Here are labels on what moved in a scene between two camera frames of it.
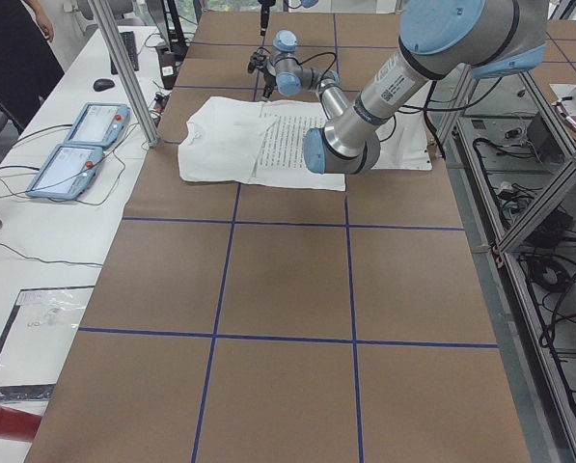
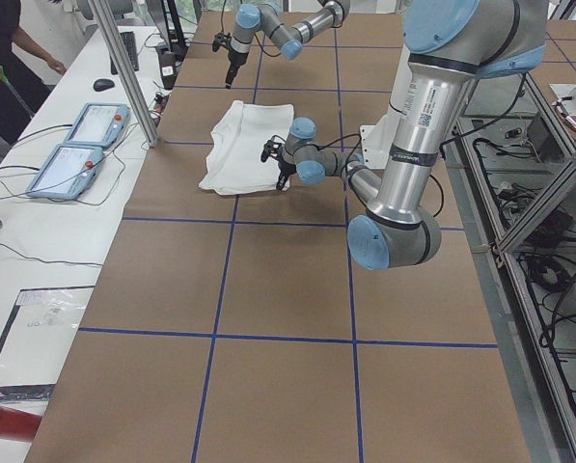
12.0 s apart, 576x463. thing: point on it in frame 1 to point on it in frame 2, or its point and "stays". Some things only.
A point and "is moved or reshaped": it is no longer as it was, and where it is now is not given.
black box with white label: x=169 y=66 stays
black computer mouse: x=102 y=84 stays
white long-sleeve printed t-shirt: x=235 y=140 is moved or reshaped
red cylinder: x=7 y=422 stays
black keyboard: x=129 y=40 stays
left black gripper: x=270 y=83 to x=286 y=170
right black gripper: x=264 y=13 to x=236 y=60
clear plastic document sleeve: x=37 y=337 stays
